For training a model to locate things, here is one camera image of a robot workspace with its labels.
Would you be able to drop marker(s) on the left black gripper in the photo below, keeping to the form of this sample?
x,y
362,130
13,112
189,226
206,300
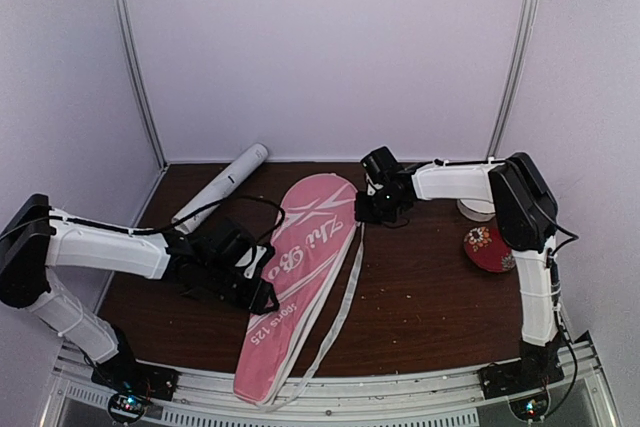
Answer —
x,y
255,300

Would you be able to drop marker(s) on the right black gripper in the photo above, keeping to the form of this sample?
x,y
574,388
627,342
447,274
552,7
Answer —
x,y
364,213

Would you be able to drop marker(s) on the pink racket cover bag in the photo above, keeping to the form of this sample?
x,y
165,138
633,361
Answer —
x,y
311,247

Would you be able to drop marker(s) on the white shuttlecock tube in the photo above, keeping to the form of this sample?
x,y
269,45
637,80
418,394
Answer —
x,y
220,187

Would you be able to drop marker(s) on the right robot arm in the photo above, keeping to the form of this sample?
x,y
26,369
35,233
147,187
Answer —
x,y
513,192

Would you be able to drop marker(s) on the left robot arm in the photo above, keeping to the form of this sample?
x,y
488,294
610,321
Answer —
x,y
227,262

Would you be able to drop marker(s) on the white fluted bowl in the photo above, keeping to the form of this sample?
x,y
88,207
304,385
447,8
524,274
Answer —
x,y
476,211

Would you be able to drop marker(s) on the red floral plate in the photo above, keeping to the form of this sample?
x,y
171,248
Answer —
x,y
487,250

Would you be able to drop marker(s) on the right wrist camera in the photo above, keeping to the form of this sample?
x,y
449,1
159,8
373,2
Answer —
x,y
371,187

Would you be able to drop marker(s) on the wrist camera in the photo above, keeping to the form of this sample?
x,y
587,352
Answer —
x,y
252,263
371,187

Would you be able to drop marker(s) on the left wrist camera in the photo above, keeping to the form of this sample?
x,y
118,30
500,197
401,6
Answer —
x,y
252,263

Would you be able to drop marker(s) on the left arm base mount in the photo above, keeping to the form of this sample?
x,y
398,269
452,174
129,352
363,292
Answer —
x,y
123,373

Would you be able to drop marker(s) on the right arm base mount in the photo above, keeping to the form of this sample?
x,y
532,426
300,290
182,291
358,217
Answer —
x,y
536,367

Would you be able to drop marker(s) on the aluminium front rail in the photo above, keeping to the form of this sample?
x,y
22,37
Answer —
x,y
451,397

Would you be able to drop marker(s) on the right aluminium frame post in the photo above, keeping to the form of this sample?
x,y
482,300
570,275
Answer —
x,y
526,21

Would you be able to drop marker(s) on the aluminium frame post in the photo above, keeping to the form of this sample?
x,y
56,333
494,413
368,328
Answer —
x,y
135,75
526,21

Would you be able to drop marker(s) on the left aluminium frame post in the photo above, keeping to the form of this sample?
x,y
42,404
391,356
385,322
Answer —
x,y
135,75

